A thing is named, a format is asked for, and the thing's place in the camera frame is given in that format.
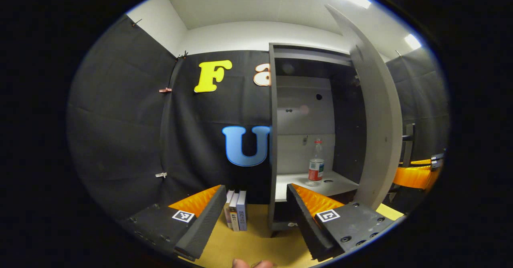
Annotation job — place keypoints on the small ceiling light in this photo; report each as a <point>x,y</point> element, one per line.
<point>413,41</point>

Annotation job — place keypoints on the black cloth clip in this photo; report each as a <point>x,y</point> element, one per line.
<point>183,54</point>

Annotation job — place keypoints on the grey cabinet shelf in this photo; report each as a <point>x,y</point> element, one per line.
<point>304,184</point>

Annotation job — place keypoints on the black backdrop cloth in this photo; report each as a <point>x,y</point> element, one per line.
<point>120,119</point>

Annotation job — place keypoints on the clear plastic bottle red label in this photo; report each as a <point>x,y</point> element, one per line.
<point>316,170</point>

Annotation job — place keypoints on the white cloth clip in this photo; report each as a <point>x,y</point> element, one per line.
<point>160,175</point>

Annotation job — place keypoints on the metal door hinge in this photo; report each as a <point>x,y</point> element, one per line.
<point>355,80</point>

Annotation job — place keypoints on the yellow cloth pad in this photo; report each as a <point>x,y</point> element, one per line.
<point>390,212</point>

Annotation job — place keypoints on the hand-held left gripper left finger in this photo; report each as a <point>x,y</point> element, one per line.
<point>204,224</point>

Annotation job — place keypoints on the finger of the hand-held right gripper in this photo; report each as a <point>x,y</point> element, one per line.
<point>437,160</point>
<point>417,177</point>

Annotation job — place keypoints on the copper cloth clip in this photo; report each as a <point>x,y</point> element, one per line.
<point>165,90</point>

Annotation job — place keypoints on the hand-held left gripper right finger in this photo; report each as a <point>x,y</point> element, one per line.
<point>305,224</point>

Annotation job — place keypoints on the grey cabinet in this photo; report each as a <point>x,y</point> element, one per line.
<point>304,115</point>

